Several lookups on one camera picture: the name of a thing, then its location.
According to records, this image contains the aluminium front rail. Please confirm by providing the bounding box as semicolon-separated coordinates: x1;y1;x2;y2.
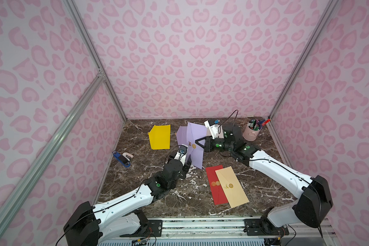
97;216;340;246

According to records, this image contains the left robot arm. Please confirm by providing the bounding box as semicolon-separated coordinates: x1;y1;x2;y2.
63;159;192;246

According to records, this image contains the red envelope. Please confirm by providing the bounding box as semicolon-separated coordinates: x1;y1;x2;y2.
206;165;228;205

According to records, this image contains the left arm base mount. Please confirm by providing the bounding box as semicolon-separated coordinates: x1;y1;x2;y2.
121;210;163;237

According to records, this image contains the beige envelope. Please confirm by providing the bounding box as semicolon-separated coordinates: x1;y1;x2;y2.
215;167;249;208

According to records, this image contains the pink pen cup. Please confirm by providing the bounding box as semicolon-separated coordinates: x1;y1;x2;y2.
243;123;260;141

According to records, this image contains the green marker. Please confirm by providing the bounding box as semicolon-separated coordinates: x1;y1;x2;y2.
248;122;256;130

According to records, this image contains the yellow envelope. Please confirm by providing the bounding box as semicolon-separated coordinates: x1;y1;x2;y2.
148;125;171;150

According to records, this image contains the blue stapler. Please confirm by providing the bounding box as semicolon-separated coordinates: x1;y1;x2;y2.
112;151;134;168

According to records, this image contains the white envelope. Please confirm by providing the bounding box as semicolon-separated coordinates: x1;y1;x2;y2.
217;125;224;138

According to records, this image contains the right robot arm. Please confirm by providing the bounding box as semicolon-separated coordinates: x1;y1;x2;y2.
194;122;333;233

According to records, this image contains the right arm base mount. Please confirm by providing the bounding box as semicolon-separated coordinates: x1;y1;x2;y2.
244;218;290;237

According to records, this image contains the purple envelope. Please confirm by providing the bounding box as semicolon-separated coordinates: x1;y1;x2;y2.
176;126;188;146
186;123;207;169

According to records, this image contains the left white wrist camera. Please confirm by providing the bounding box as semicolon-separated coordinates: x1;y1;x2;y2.
174;145;188;164

